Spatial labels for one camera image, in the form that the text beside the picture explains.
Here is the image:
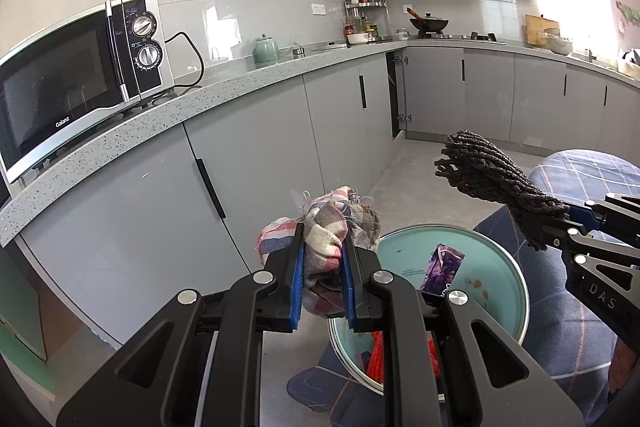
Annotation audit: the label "red foam net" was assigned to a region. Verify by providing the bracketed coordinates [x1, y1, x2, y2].
[365, 332, 441, 383]

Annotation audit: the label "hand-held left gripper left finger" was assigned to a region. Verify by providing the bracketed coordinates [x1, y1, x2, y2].
[56, 221, 307, 427]

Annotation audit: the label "white dish basket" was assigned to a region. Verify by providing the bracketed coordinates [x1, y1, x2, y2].
[617, 49, 640, 80]

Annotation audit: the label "gas stove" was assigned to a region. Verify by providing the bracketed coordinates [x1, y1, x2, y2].
[410, 31, 506, 44]

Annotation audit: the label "plaid cloth rag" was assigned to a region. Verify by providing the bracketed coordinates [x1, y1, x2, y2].
[257, 187, 381, 319]

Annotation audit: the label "black wok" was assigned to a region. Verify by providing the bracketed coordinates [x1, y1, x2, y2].
[406, 8, 449, 32]

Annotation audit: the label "wooden cutting board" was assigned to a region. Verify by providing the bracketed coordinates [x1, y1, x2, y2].
[525, 13, 561, 48]

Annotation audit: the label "steel bowl on counter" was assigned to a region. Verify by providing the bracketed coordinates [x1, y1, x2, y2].
[542, 28, 573, 56]

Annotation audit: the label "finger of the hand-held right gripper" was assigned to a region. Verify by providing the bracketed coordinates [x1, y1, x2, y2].
[520, 214, 640, 268]
[565, 193, 640, 248]

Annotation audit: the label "purple wrapper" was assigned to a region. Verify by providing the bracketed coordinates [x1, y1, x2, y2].
[420, 243, 466, 298]

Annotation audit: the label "hanging cloths on hooks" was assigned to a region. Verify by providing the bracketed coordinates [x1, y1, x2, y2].
[616, 1, 640, 28]

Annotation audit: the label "silver black microwave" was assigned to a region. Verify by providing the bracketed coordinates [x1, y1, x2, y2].
[0, 0, 176, 185]

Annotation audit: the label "teal trash bin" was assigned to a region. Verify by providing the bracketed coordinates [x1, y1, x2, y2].
[327, 223, 531, 400]

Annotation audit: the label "blue plaid tablecloth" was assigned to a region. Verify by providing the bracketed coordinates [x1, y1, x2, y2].
[287, 149, 640, 427]

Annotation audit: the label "metal spice rack with bottles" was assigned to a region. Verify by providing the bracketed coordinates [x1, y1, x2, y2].
[344, 0, 388, 45]

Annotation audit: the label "black microwave cable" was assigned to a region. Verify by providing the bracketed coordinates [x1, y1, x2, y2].
[165, 32, 205, 88]

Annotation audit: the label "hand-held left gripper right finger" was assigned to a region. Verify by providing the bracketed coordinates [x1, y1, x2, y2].
[341, 234, 586, 427]

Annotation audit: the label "green teapot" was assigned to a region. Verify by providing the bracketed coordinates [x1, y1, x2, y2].
[252, 34, 281, 68]

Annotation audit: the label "black rope bundle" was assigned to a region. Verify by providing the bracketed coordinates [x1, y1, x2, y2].
[434, 130, 571, 250]

